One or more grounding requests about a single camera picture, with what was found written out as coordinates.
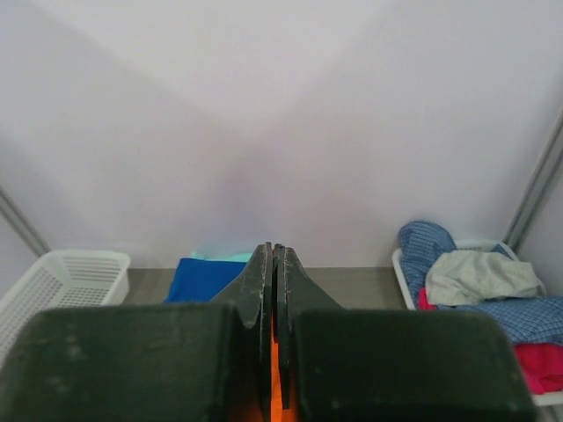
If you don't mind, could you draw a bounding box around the right corner metal post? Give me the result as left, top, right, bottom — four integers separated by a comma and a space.
504, 116, 562, 253

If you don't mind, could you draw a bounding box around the orange t-shirt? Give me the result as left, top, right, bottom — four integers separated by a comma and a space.
226, 245, 300, 422

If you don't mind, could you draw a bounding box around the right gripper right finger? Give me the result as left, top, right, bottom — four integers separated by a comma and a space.
274, 245, 537, 421

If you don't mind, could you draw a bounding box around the left corner metal post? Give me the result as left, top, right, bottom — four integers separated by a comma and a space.
0, 187, 51, 257

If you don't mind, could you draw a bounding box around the white plastic bin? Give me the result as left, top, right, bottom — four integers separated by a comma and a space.
391, 239, 562, 407

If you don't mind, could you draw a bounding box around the grey t-shirt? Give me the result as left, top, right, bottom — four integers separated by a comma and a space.
425, 250, 545, 307

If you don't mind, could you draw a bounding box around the blue checkered shirt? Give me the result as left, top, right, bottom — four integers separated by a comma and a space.
393, 221, 562, 346

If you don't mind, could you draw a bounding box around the pink t-shirt in bin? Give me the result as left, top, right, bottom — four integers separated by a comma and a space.
415, 288, 562, 395

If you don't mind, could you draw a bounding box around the folded blue t-shirt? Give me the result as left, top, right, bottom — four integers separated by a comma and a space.
164, 258, 246, 303

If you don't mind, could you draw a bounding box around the corner metal post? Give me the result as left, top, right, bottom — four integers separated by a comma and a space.
504, 116, 562, 253
0, 187, 51, 257

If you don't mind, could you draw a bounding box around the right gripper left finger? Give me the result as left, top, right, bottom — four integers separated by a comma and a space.
1, 243, 273, 421

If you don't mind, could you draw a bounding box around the white perforated plastic basket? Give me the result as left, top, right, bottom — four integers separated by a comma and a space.
1, 249, 131, 359

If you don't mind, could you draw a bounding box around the folded teal t-shirt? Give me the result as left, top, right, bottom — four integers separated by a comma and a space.
190, 244, 252, 263

